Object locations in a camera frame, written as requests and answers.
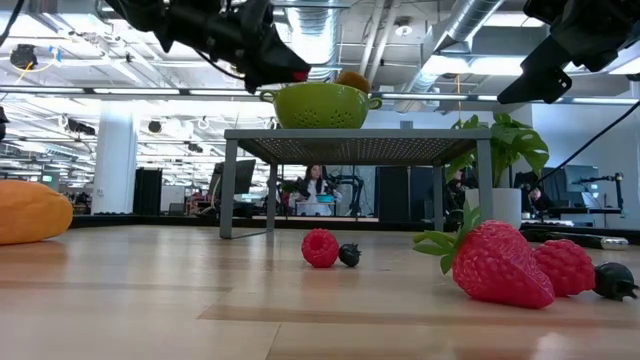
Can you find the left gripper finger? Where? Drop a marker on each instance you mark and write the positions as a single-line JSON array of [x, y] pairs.
[[260, 84], [280, 60]]

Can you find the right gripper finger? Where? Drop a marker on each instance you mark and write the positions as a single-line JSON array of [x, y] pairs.
[[540, 75]]

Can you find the green plastic colander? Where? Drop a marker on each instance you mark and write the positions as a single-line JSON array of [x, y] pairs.
[[320, 105]]

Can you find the large red strawberry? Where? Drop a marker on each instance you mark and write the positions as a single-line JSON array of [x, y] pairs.
[[500, 270]]

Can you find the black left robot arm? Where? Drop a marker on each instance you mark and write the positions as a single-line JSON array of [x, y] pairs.
[[135, 10]]

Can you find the background black robot arm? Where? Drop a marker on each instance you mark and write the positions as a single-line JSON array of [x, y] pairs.
[[354, 192]]

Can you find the green plant in white pot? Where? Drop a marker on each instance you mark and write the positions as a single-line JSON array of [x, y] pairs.
[[515, 145]]

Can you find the background computer monitor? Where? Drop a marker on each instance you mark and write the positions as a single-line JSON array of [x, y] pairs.
[[580, 177], [242, 177]]

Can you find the grey perforated metal shelf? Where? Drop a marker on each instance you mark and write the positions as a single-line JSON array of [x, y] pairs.
[[350, 134]]

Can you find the person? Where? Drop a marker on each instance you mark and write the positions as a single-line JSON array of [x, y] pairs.
[[537, 197], [314, 187], [455, 192]]

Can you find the blue bowl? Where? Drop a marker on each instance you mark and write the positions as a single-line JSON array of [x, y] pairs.
[[325, 198]]

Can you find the black tall cabinet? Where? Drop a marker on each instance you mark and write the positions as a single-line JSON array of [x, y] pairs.
[[147, 190]]

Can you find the white round pillar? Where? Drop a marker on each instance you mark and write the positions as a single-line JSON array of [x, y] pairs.
[[115, 160]]

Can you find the black partition panel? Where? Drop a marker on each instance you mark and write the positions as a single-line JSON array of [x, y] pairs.
[[395, 192]]

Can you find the red raspberry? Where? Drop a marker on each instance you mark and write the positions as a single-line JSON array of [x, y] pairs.
[[565, 267], [320, 248]]

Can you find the blueberry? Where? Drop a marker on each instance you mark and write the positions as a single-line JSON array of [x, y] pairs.
[[612, 280], [349, 255]]

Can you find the silver ventilation duct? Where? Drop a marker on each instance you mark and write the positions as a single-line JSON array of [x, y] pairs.
[[315, 35], [470, 20]]

